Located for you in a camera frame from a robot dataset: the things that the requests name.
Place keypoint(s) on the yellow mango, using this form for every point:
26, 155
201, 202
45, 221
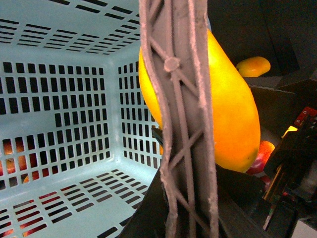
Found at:
253, 67
236, 124

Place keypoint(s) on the light blue plastic basket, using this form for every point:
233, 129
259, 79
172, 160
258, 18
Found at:
76, 149

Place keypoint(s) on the brown basket handle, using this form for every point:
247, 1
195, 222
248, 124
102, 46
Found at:
175, 51

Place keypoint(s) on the yellow mango top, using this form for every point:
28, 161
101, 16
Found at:
253, 67

